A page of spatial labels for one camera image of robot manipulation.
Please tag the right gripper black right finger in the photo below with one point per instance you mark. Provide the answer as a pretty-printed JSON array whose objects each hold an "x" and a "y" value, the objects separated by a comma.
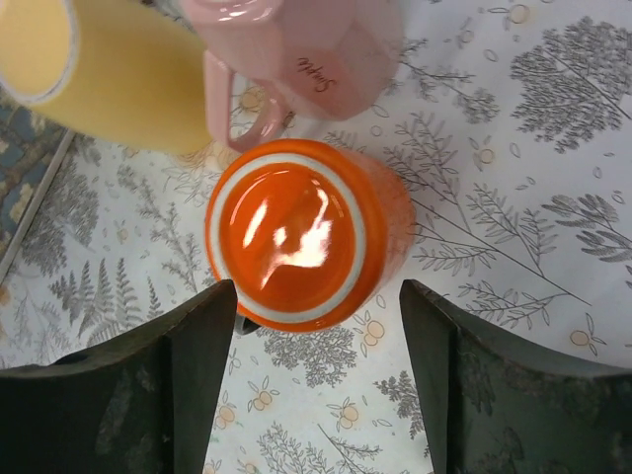
[{"x": 494, "y": 402}]

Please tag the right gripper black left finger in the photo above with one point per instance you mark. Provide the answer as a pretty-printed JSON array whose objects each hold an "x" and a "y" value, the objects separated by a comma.
[{"x": 141, "y": 402}]

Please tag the orange mug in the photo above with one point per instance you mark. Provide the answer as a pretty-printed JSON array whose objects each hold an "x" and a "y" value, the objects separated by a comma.
[{"x": 307, "y": 233}]

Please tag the yellow mug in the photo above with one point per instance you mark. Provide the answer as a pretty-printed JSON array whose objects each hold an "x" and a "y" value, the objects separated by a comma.
[{"x": 116, "y": 70}]

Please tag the light pink ribbed mug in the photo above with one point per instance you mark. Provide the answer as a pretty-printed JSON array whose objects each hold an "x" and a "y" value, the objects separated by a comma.
[{"x": 327, "y": 60}]

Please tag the green floral tray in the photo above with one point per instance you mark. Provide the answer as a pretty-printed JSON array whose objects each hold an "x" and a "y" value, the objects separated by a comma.
[{"x": 32, "y": 151}]

